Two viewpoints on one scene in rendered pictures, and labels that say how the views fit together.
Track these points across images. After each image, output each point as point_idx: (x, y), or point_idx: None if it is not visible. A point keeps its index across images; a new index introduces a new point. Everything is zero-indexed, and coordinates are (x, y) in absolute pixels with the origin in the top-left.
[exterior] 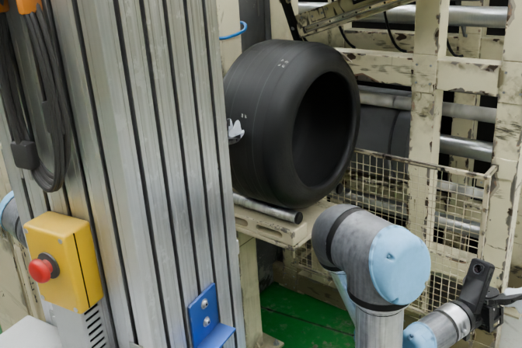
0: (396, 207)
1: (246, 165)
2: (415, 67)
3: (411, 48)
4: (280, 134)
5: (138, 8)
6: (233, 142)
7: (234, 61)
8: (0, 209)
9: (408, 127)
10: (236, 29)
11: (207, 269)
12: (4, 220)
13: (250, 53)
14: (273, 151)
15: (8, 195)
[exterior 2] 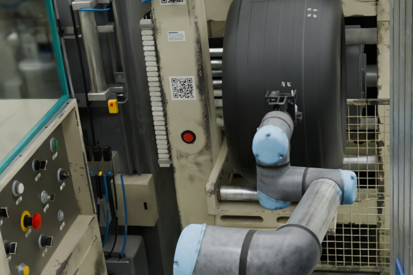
0: (352, 161)
1: (293, 143)
2: None
3: None
4: (335, 97)
5: None
6: (302, 117)
7: (238, 19)
8: (185, 260)
9: (357, 64)
10: None
11: None
12: (202, 272)
13: (254, 6)
14: (330, 119)
15: (186, 240)
